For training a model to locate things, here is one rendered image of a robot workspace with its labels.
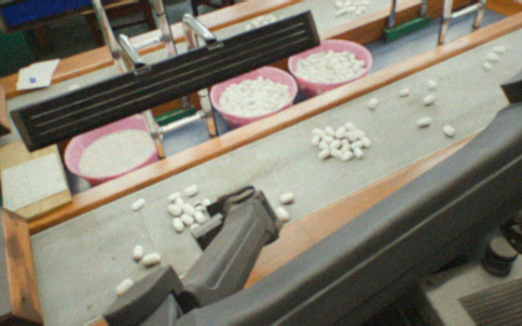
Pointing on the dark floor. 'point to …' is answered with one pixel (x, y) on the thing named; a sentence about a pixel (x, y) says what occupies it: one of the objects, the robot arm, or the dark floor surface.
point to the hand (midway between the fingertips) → (226, 206)
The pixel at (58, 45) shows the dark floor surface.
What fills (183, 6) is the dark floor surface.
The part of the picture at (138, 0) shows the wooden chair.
